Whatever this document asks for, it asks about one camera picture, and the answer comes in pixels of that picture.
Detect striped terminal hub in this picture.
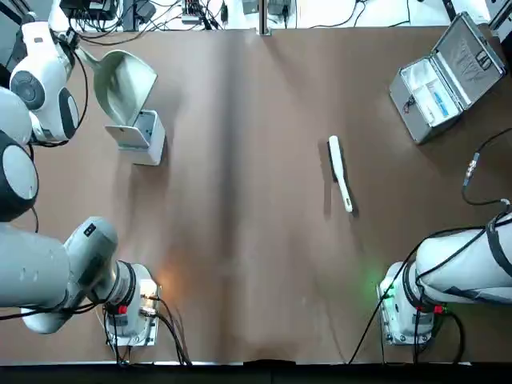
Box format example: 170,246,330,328
181,0,200,24

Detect long black arm cable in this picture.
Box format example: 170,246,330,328
347,226,491,366

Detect white plastic trash can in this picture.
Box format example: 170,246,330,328
104,109,166,167

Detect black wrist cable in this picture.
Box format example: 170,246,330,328
74,54,90,133

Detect silver aluminium case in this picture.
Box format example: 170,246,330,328
388,10,507,146

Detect black electronics box with ports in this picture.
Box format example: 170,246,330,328
59,0,122,20

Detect black power adapter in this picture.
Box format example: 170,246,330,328
134,1,157,23

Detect black cable with metal connector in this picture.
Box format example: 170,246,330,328
461,126,512,207

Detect white hand brush black bristles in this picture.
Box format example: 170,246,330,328
327,134,354,214

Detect black base cable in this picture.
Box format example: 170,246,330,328
411,310,466,366
154,294,194,366

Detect pale grey plastic dustpan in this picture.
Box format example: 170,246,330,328
75,44,158,126

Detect aluminium profile post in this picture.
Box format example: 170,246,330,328
258,0,273,37

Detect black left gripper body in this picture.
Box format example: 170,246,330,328
58,28,80,55

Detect blue white medicine box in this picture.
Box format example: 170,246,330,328
424,81,450,120

